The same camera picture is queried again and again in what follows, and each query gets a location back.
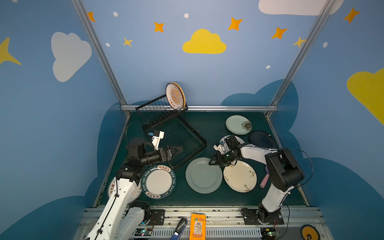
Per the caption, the large plain green plate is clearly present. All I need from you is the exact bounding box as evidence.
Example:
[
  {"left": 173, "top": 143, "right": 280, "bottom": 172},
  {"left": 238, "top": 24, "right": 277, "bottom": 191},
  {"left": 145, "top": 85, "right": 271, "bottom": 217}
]
[{"left": 186, "top": 157, "right": 223, "bottom": 194}]

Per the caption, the yellow woven wicker plate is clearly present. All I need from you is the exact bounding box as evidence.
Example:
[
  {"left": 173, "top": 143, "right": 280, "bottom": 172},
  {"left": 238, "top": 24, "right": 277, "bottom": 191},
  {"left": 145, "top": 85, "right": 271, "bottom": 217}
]
[{"left": 173, "top": 82, "right": 187, "bottom": 110}]

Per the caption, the white plate orange sunburst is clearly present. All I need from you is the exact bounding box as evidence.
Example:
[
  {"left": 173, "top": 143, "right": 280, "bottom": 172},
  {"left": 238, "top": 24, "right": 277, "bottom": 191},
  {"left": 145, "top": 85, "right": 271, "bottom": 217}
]
[{"left": 166, "top": 83, "right": 183, "bottom": 110}]

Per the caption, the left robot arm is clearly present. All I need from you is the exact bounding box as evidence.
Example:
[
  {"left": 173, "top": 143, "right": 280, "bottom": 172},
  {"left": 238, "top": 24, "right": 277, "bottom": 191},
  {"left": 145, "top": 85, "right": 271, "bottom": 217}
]
[{"left": 86, "top": 138, "right": 183, "bottom": 240}]

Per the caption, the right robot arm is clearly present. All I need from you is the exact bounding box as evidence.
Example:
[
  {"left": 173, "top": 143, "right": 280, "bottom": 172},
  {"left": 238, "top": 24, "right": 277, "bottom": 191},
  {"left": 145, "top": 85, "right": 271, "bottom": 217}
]
[{"left": 209, "top": 143, "right": 305, "bottom": 214}]

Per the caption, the cream floral plate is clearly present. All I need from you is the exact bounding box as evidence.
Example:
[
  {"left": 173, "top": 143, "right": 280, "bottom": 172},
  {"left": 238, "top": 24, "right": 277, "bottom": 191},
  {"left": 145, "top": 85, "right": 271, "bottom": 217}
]
[{"left": 223, "top": 161, "right": 257, "bottom": 193}]

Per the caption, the white plate green lettered rim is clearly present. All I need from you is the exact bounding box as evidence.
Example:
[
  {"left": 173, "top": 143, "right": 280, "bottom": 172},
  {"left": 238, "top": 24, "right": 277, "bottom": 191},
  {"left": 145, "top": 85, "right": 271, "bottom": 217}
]
[{"left": 141, "top": 165, "right": 177, "bottom": 200}]

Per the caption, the pale green floral plate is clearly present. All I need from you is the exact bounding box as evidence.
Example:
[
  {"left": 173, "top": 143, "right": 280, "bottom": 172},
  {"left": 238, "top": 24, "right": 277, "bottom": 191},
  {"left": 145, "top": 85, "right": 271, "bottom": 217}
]
[{"left": 226, "top": 115, "right": 252, "bottom": 135}]

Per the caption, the dark navy plate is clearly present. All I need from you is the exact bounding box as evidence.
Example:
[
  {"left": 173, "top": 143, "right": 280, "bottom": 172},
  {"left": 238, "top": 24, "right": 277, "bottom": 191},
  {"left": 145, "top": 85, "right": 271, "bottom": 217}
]
[{"left": 249, "top": 131, "right": 278, "bottom": 149}]

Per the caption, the purple pink spatula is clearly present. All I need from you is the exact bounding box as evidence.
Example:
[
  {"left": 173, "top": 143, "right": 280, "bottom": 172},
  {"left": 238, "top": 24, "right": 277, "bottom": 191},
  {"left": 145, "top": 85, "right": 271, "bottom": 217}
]
[{"left": 260, "top": 166, "right": 270, "bottom": 189}]

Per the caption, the sunburst plate at left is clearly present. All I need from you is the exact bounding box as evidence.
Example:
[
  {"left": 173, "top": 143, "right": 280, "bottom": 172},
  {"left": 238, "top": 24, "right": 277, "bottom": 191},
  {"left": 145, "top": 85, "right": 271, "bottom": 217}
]
[{"left": 108, "top": 178, "right": 142, "bottom": 204}]

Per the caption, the orange yellow box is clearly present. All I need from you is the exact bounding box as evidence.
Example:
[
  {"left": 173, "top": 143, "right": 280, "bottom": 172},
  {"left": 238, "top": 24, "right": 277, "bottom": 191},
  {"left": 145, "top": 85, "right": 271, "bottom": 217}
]
[{"left": 190, "top": 213, "right": 207, "bottom": 240}]

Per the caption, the yellow black tape roll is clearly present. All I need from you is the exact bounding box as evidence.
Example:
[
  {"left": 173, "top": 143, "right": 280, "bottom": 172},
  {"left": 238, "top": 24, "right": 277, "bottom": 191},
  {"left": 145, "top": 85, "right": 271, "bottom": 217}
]
[{"left": 301, "top": 225, "right": 321, "bottom": 240}]

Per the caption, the black wire dish rack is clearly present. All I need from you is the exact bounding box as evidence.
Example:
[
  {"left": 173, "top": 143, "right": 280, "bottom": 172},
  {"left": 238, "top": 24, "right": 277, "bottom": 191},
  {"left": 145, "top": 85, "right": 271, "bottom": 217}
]
[{"left": 136, "top": 95, "right": 207, "bottom": 170}]

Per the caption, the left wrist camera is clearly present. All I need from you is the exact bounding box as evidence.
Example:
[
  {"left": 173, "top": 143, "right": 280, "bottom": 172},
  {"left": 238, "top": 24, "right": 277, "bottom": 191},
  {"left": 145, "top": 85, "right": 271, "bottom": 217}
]
[{"left": 149, "top": 130, "right": 165, "bottom": 151}]

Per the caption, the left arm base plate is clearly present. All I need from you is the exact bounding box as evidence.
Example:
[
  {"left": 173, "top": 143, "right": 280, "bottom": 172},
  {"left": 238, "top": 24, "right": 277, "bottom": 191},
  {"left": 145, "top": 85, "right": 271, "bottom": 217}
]
[{"left": 148, "top": 209, "right": 165, "bottom": 226}]

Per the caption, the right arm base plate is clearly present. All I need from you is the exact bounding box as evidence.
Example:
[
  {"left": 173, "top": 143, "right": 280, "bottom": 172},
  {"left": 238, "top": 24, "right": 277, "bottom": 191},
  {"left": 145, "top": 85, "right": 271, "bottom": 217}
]
[{"left": 240, "top": 208, "right": 285, "bottom": 225}]

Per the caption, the blue black handled tool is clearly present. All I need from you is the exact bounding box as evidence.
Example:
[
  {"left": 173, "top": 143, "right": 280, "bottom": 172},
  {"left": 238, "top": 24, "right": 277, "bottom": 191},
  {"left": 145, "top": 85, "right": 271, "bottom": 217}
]
[{"left": 171, "top": 218, "right": 188, "bottom": 240}]

